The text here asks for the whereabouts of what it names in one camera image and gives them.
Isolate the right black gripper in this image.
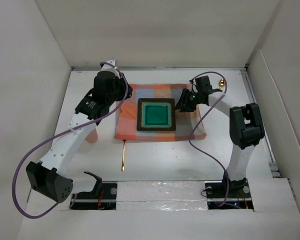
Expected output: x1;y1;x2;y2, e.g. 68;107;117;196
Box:
173;87;202;112

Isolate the green square plate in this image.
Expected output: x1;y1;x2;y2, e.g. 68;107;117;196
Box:
136;98;176;132

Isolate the orange blue checkered cloth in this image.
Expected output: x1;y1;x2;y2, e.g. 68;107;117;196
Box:
114;83;207;142

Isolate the gold spoon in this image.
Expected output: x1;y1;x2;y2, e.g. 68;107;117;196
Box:
218;78;226;88

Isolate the gold fork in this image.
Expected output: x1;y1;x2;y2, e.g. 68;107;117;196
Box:
121;139;127;172

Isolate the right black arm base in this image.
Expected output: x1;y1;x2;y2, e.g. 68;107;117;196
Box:
201;177;254;210

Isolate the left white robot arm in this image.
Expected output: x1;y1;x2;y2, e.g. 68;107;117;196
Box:
26;69;133;204

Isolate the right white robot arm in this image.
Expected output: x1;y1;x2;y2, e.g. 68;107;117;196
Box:
175;75;265;197

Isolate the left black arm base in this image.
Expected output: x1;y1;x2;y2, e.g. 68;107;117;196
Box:
69;171;118;211

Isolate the pink plastic cup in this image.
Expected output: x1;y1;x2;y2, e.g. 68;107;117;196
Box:
85;128;98;144

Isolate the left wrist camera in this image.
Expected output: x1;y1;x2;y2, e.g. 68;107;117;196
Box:
100;59;117;74

